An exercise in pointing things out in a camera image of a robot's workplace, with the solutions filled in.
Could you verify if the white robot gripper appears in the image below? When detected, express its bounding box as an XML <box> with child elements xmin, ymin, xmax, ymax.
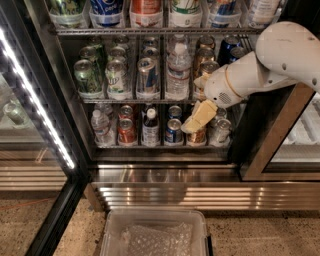
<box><xmin>181</xmin><ymin>60</ymin><xmax>247</xmax><ymax>134</ymax></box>

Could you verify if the clear front water bottle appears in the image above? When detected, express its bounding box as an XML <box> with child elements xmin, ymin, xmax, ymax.
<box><xmin>165</xmin><ymin>43</ymin><xmax>191</xmax><ymax>101</ymax></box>

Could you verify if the clear water bottle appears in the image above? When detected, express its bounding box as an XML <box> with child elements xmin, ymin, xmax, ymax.
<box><xmin>166</xmin><ymin>34</ymin><xmax>189</xmax><ymax>54</ymax></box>
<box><xmin>165</xmin><ymin>43</ymin><xmax>191</xmax><ymax>101</ymax></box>

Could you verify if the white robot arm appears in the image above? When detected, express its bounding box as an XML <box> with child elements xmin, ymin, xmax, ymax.
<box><xmin>181</xmin><ymin>21</ymin><xmax>320</xmax><ymax>133</ymax></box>

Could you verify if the dark bottom juice bottle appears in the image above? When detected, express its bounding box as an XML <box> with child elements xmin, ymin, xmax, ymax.
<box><xmin>142</xmin><ymin>108</ymin><xmax>160</xmax><ymax>147</ymax></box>

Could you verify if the clear rear water bottle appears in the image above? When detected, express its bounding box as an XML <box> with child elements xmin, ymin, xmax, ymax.
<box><xmin>166</xmin><ymin>34</ymin><xmax>189</xmax><ymax>54</ymax></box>

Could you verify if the blue white top bottle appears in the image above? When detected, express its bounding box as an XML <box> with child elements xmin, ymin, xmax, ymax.
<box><xmin>206</xmin><ymin>0</ymin><xmax>242</xmax><ymax>28</ymax></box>

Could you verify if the white green top bottle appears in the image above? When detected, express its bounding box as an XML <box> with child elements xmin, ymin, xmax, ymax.
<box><xmin>169</xmin><ymin>0</ymin><xmax>202</xmax><ymax>28</ymax></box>

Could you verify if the rear bottom water bottle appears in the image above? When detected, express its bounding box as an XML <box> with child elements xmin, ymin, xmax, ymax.
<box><xmin>94</xmin><ymin>103</ymin><xmax>113</xmax><ymax>119</ymax></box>

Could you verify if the orange top shelf bottle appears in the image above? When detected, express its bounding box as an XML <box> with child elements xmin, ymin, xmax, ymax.
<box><xmin>129</xmin><ymin>0</ymin><xmax>163</xmax><ymax>28</ymax></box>

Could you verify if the white top right bottle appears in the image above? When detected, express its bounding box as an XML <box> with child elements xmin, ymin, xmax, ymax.
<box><xmin>246</xmin><ymin>0</ymin><xmax>281</xmax><ymax>29</ymax></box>

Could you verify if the small bottom water bottle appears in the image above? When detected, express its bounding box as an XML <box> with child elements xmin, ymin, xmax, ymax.
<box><xmin>91</xmin><ymin>110</ymin><xmax>115</xmax><ymax>146</ymax></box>

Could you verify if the blue pepsi top bottle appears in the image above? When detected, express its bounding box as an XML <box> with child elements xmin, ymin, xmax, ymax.
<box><xmin>89</xmin><ymin>0</ymin><xmax>125</xmax><ymax>28</ymax></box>

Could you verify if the blue rear bottom can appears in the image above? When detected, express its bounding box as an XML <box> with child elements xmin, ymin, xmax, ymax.
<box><xmin>168</xmin><ymin>105</ymin><xmax>182</xmax><ymax>120</ymax></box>

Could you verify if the silver front bottom can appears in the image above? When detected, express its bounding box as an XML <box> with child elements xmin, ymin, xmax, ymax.
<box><xmin>210</xmin><ymin>119</ymin><xmax>231</xmax><ymax>147</ymax></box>

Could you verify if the gold middle can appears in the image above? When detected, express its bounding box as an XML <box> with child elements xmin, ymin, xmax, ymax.
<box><xmin>193</xmin><ymin>48</ymin><xmax>215</xmax><ymax>79</ymax></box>

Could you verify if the gold front bottom can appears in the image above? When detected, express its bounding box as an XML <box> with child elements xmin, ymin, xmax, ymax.
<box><xmin>187</xmin><ymin>127</ymin><xmax>206</xmax><ymax>146</ymax></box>

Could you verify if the blue front bottom can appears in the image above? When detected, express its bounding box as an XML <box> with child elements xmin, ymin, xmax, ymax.
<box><xmin>165</xmin><ymin>119</ymin><xmax>182</xmax><ymax>143</ymax></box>

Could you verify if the silver blue front can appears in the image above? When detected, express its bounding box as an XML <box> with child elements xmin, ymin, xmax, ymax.
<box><xmin>136</xmin><ymin>57</ymin><xmax>159</xmax><ymax>99</ymax></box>

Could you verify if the silver blue can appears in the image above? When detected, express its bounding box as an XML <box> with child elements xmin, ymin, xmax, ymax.
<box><xmin>142</xmin><ymin>36</ymin><xmax>159</xmax><ymax>49</ymax></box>
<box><xmin>136</xmin><ymin>57</ymin><xmax>159</xmax><ymax>99</ymax></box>
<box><xmin>142</xmin><ymin>47</ymin><xmax>160</xmax><ymax>62</ymax></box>

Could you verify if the silver blue middle can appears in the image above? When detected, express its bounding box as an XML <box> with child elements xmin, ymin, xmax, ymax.
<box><xmin>142</xmin><ymin>47</ymin><xmax>160</xmax><ymax>62</ymax></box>

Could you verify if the silver blue rear can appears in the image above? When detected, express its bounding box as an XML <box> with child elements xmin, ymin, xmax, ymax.
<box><xmin>142</xmin><ymin>36</ymin><xmax>159</xmax><ymax>49</ymax></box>

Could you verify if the orange rear bottom can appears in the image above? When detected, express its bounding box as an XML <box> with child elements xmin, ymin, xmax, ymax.
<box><xmin>118</xmin><ymin>105</ymin><xmax>134</xmax><ymax>120</ymax></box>

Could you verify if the orange can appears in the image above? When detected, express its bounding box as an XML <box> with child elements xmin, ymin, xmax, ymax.
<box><xmin>118</xmin><ymin>105</ymin><xmax>134</xmax><ymax>120</ymax></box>
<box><xmin>117</xmin><ymin>118</ymin><xmax>136</xmax><ymax>144</ymax></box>

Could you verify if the white green front can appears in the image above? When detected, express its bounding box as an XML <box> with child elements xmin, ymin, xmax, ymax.
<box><xmin>105</xmin><ymin>60</ymin><xmax>130</xmax><ymax>100</ymax></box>

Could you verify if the white green can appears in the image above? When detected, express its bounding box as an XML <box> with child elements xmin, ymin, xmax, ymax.
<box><xmin>114</xmin><ymin>35</ymin><xmax>130</xmax><ymax>50</ymax></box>
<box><xmin>108</xmin><ymin>46</ymin><xmax>127</xmax><ymax>65</ymax></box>
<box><xmin>105</xmin><ymin>60</ymin><xmax>130</xmax><ymax>100</ymax></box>

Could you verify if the orange front bottom can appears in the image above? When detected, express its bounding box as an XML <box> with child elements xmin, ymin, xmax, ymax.
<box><xmin>117</xmin><ymin>118</ymin><xmax>136</xmax><ymax>144</ymax></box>

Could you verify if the white green middle can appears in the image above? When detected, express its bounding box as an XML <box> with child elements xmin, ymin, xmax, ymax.
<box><xmin>108</xmin><ymin>46</ymin><xmax>127</xmax><ymax>65</ymax></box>

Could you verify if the white green rear can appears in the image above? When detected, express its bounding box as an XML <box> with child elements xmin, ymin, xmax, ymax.
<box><xmin>114</xmin><ymin>35</ymin><xmax>130</xmax><ymax>50</ymax></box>

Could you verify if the green rear soda can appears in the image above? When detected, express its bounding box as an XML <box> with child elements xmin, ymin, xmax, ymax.
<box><xmin>88</xmin><ymin>36</ymin><xmax>106</xmax><ymax>60</ymax></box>

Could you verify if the green soda can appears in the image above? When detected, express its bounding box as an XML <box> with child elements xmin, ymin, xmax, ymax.
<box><xmin>74</xmin><ymin>59</ymin><xmax>103</xmax><ymax>99</ymax></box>
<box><xmin>79</xmin><ymin>46</ymin><xmax>103</xmax><ymax>77</ymax></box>
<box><xmin>88</xmin><ymin>36</ymin><xmax>106</xmax><ymax>60</ymax></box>

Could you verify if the green front soda can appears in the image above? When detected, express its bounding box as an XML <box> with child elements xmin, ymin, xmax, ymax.
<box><xmin>74</xmin><ymin>59</ymin><xmax>103</xmax><ymax>99</ymax></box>

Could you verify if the green middle soda can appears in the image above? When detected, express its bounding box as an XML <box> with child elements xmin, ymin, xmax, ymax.
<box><xmin>79</xmin><ymin>46</ymin><xmax>103</xmax><ymax>77</ymax></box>

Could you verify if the clear plastic storage bin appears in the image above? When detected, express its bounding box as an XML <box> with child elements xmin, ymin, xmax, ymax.
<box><xmin>100</xmin><ymin>209</ymin><xmax>214</xmax><ymax>256</ymax></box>

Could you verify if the bubble wrap sheet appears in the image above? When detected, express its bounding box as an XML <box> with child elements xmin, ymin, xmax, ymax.
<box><xmin>120</xmin><ymin>222</ymin><xmax>193</xmax><ymax>256</ymax></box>

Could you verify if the right fridge door frame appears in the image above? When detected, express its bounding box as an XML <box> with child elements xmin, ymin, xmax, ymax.
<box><xmin>228</xmin><ymin>82</ymin><xmax>320</xmax><ymax>181</ymax></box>

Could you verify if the middle wire shelf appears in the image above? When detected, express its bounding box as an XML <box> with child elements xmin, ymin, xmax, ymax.
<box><xmin>76</xmin><ymin>97</ymin><xmax>197</xmax><ymax>105</ymax></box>

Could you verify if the wire shelf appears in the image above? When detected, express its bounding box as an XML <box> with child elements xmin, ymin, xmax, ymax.
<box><xmin>50</xmin><ymin>27</ymin><xmax>263</xmax><ymax>36</ymax></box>
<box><xmin>76</xmin><ymin>97</ymin><xmax>197</xmax><ymax>105</ymax></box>

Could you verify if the top wire shelf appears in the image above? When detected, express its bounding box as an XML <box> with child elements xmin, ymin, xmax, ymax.
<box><xmin>50</xmin><ymin>27</ymin><xmax>263</xmax><ymax>36</ymax></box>

